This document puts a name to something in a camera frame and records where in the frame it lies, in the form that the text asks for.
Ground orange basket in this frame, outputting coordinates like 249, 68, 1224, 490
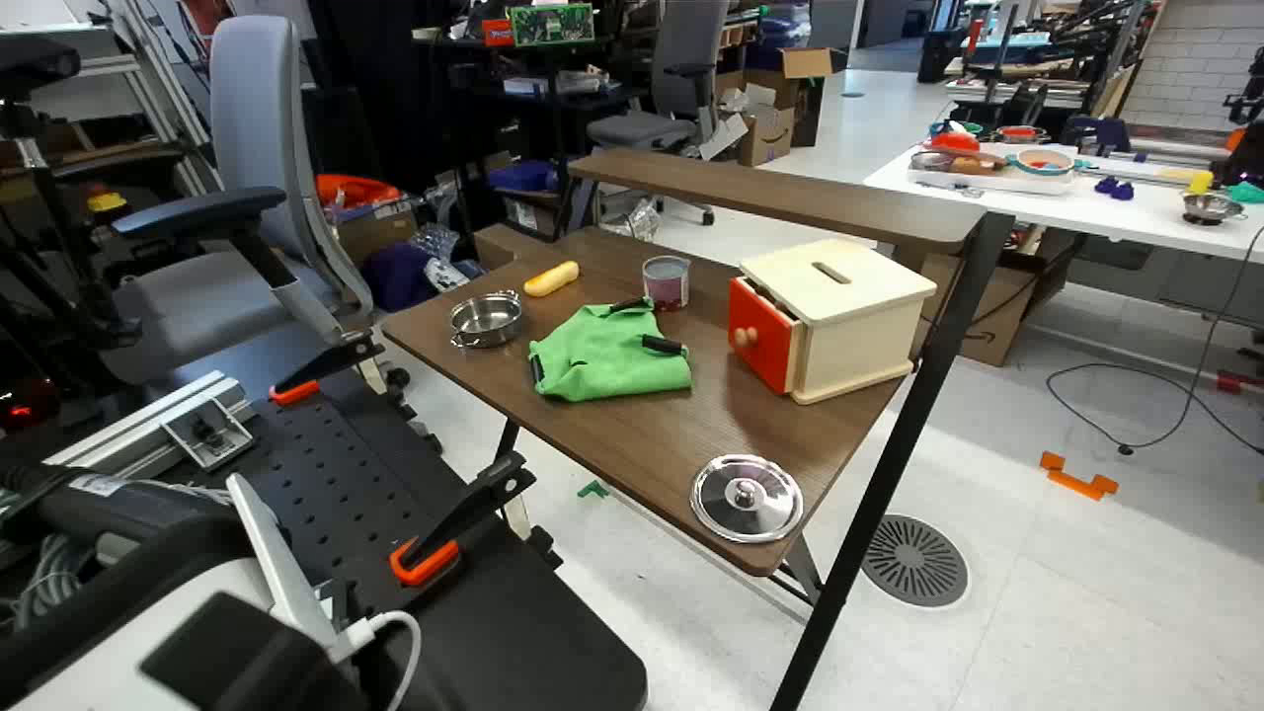
314, 171, 409, 214

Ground stacked cardboard boxes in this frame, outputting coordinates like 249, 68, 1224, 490
729, 45, 837, 171

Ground green circuit board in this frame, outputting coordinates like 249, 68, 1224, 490
506, 0, 602, 47

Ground grey swivel chair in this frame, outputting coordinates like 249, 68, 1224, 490
584, 0, 731, 152

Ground black device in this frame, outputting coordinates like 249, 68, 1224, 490
136, 590, 376, 711

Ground small silver bowl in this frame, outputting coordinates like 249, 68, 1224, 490
1176, 188, 1246, 228

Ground white metal bracket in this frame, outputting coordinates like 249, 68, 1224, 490
223, 471, 347, 649

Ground wooden box with orange drawer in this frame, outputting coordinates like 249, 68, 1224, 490
723, 237, 941, 408

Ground purple bag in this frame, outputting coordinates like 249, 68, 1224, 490
360, 239, 442, 317

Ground cardboard box under white table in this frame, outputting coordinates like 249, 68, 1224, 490
921, 250, 1045, 372

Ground raised wooden shelf board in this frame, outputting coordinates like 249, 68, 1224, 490
565, 147, 997, 256

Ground white cable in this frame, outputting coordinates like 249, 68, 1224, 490
327, 608, 428, 711

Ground large black orange clamp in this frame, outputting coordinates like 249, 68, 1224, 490
389, 450, 543, 594

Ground orange floor bracket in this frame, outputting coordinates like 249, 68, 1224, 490
1035, 447, 1124, 504

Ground grey office chair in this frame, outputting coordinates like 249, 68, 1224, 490
97, 13, 389, 386

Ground aluminium extrusion rail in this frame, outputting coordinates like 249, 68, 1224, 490
43, 367, 259, 474

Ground white table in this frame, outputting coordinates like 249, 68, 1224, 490
863, 124, 1264, 267

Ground white plate with coloured rim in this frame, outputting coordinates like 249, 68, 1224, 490
1005, 147, 1088, 188

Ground silver metal pot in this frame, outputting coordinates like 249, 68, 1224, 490
447, 287, 531, 357

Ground clear cup with pink inside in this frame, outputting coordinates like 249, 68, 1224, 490
639, 254, 694, 317

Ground yellow corn-shaped toy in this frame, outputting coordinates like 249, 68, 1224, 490
523, 256, 584, 301

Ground black floor cable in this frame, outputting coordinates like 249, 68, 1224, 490
1045, 220, 1264, 461

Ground small black orange clamp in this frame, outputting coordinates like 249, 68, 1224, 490
266, 330, 389, 411

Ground green cloth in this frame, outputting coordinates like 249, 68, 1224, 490
527, 301, 700, 408

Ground silver pot lid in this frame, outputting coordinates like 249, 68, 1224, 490
689, 450, 810, 549

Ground round floor drain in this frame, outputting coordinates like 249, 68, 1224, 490
863, 512, 976, 611

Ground black metal table leg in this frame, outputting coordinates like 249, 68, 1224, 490
767, 209, 1021, 711

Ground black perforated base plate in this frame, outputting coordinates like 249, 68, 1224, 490
223, 372, 652, 711

